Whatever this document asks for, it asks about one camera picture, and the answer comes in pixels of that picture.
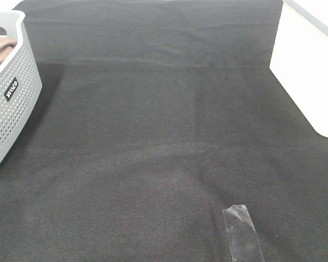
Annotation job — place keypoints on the grey perforated plastic basket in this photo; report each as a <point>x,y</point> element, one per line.
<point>20,83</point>

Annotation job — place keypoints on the clear adhesive tape strip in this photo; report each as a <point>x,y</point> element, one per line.
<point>243,241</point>

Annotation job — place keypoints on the white plastic bin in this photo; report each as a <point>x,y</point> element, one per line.
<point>299,59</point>

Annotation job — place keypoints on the black table cloth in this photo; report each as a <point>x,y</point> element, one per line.
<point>155,117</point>

